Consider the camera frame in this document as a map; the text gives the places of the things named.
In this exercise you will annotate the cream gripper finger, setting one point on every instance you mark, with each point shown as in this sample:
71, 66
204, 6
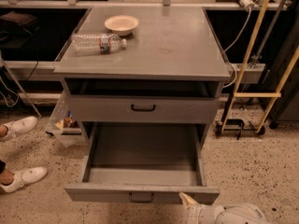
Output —
187, 201

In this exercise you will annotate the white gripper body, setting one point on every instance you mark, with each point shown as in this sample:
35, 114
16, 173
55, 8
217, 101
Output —
204, 215

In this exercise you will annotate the grey drawer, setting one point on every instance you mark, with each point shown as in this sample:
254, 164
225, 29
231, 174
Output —
142, 109
143, 163

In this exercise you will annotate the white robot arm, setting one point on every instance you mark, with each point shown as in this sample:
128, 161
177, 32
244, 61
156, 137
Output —
238, 213

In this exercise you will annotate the grey top drawer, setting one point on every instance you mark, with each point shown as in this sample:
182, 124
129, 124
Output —
142, 109

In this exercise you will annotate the grey metal drawer cabinet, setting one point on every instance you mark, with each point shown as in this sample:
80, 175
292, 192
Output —
171, 53

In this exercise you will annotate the clear plastic snack bin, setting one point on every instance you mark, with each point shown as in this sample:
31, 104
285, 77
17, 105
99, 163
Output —
63, 126

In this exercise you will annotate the lower white sneaker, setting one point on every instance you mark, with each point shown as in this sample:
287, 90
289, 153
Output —
24, 177

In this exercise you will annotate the white sneaker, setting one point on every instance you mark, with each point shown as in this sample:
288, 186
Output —
24, 177
16, 128

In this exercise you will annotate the upper white sneaker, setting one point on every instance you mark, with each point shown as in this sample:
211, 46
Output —
16, 128

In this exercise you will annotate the white paper bowl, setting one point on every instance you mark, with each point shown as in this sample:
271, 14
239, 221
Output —
121, 25

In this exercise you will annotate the clear plastic water bottle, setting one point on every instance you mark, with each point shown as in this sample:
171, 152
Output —
100, 43

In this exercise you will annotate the black wheeled base frame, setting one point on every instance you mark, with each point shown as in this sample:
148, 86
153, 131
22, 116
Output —
239, 126

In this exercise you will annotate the yellow wooden ladder frame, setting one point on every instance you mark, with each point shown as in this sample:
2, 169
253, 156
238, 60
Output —
273, 96

